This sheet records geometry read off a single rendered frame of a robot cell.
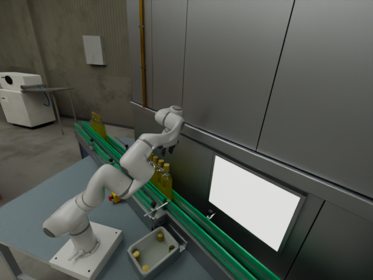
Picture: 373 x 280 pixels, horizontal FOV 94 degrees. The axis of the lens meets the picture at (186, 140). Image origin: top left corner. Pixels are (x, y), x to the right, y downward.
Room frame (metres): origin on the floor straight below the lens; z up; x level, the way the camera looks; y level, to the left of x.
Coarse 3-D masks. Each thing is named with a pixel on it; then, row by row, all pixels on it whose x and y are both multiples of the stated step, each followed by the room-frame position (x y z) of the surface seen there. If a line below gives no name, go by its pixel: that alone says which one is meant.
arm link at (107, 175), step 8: (104, 168) 0.56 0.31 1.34; (112, 168) 0.58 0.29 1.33; (96, 176) 0.53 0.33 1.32; (104, 176) 0.54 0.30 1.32; (112, 176) 0.55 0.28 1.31; (120, 176) 0.57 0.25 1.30; (88, 184) 0.52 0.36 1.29; (96, 184) 0.51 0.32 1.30; (104, 184) 0.54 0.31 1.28; (112, 184) 0.54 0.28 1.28; (120, 184) 0.55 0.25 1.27; (128, 184) 0.57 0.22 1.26; (88, 192) 0.51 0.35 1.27; (96, 192) 0.51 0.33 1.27; (104, 192) 0.55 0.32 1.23; (120, 192) 0.54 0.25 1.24; (88, 200) 0.50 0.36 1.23; (96, 200) 0.51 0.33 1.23
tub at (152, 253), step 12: (156, 228) 0.71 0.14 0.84; (144, 240) 0.64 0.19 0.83; (156, 240) 0.69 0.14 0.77; (168, 240) 0.67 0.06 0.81; (132, 252) 0.59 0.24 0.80; (144, 252) 0.61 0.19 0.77; (156, 252) 0.62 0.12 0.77; (168, 252) 0.62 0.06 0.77; (144, 264) 0.55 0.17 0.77; (156, 264) 0.51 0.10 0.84
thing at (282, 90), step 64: (128, 0) 1.47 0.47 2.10; (192, 0) 1.02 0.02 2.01; (256, 0) 0.78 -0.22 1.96; (320, 0) 0.64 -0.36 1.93; (192, 64) 1.00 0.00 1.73; (256, 64) 0.74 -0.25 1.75; (320, 64) 0.60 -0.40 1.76; (192, 128) 0.94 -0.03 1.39; (256, 128) 0.70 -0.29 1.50; (320, 128) 0.55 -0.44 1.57; (192, 192) 0.93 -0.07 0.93; (320, 192) 0.49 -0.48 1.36; (256, 256) 0.59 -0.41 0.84; (320, 256) 0.44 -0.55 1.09
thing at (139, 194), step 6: (78, 126) 1.89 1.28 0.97; (84, 132) 1.73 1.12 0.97; (90, 138) 1.59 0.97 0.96; (96, 144) 1.47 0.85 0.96; (96, 150) 1.47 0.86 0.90; (102, 156) 1.35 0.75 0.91; (108, 162) 1.26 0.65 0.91; (138, 192) 0.88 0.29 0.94; (138, 198) 0.89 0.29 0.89; (144, 198) 0.83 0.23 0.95; (144, 204) 0.83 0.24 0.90; (150, 204) 0.78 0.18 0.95
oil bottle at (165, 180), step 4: (164, 176) 0.88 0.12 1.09; (168, 176) 0.88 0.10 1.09; (160, 180) 0.90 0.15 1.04; (164, 180) 0.87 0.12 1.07; (168, 180) 0.88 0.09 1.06; (160, 184) 0.90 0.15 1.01; (164, 184) 0.87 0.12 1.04; (168, 184) 0.88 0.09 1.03; (160, 188) 0.90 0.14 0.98; (164, 188) 0.87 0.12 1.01; (168, 188) 0.88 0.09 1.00; (164, 192) 0.86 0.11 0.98; (168, 192) 0.88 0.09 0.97; (168, 196) 0.88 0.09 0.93
